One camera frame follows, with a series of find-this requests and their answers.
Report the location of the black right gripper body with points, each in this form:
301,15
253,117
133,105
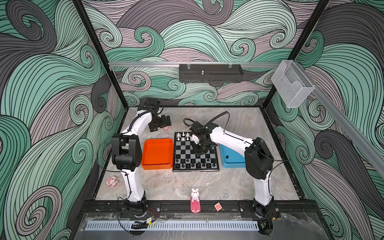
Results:
201,147

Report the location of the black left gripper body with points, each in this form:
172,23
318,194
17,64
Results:
160,122

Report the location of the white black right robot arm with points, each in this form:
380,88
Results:
258,158

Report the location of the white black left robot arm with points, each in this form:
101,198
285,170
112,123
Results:
127,151

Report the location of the black white chess board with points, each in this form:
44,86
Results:
186,160

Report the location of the blue plastic tray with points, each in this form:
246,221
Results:
231,158

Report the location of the orange plastic tray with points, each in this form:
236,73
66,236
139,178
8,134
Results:
158,154

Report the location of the small orange letter block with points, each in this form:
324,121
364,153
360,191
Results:
218,206

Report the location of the white rabbit figurine pink stand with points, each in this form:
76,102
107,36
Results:
195,201

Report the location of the pink white plush toy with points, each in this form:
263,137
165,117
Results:
112,182

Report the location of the black perforated wall shelf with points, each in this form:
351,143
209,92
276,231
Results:
212,74

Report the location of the silver aluminium rail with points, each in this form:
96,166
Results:
152,64

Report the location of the clear acrylic wall holder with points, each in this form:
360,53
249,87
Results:
292,83

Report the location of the white slotted cable duct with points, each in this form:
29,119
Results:
175,226

